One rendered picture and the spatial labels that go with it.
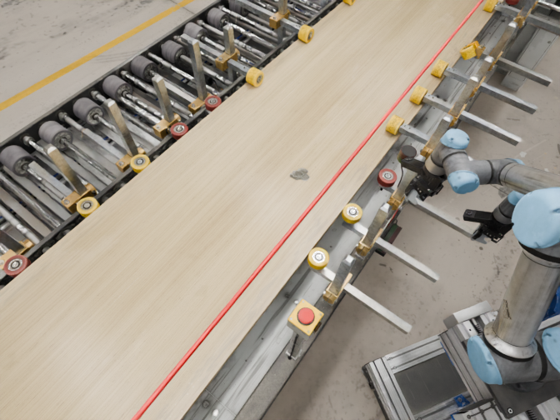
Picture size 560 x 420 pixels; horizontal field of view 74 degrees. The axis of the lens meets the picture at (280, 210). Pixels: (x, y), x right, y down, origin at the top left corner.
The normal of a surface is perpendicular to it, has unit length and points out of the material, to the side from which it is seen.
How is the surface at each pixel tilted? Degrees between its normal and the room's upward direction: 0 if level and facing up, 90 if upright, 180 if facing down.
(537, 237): 83
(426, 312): 0
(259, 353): 0
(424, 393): 0
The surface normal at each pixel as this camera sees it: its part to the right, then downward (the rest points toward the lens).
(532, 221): -0.99, -0.07
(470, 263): 0.03, -0.51
